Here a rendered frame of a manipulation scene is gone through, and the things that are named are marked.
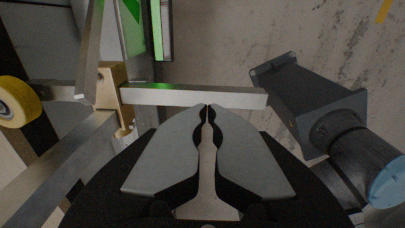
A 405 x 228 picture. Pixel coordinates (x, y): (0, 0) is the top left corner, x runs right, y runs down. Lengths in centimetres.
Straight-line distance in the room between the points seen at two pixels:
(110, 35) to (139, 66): 15
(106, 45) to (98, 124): 32
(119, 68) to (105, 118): 8
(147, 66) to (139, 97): 15
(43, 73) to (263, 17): 105
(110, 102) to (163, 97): 9
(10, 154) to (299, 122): 79
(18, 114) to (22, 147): 12
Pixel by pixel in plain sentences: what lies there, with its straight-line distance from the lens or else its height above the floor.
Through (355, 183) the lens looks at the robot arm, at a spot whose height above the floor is 83.
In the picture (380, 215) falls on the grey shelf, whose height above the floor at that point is 14.
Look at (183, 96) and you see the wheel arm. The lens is 26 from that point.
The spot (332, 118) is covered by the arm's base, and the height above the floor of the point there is 63.
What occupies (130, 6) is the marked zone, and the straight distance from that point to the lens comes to 36.
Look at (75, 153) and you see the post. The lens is 24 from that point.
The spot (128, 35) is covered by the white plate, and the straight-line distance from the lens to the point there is 34.
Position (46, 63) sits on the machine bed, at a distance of 51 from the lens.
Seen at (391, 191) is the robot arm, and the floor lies 87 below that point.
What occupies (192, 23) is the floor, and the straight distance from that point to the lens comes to 109.
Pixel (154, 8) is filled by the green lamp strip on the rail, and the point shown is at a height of 70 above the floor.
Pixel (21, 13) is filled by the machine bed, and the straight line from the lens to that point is 49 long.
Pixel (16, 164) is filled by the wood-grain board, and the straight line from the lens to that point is 48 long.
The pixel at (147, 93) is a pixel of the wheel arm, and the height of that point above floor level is 85.
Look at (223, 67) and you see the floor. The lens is 112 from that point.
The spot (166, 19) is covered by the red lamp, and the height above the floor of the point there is 70.
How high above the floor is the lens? 109
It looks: 60 degrees down
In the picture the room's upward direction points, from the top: 177 degrees counter-clockwise
